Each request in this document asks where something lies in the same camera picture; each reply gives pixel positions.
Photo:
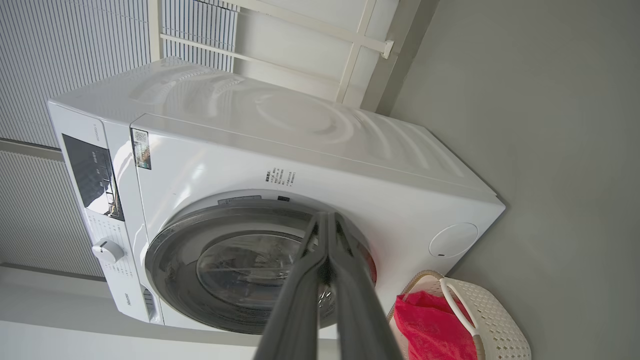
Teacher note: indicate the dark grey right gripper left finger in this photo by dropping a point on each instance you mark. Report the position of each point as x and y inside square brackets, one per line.
[295, 310]

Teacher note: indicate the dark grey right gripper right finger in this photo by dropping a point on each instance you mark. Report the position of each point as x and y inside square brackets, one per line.
[357, 310]

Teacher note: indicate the red and white garment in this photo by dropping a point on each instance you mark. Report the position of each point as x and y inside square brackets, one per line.
[430, 325]

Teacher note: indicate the dark round glass washer door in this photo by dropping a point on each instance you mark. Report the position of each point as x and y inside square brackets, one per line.
[175, 270]

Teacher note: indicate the cream perforated laundry basket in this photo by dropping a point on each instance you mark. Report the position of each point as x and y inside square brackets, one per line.
[500, 320]

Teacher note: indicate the white washing machine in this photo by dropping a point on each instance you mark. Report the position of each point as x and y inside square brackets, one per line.
[225, 165]

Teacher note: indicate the white washer control knob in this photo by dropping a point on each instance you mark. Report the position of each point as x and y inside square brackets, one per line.
[107, 251]

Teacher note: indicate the rectangular dark washer sticker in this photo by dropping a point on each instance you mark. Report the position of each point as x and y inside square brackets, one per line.
[141, 149]

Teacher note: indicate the black washer control panel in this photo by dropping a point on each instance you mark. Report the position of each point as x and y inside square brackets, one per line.
[92, 175]

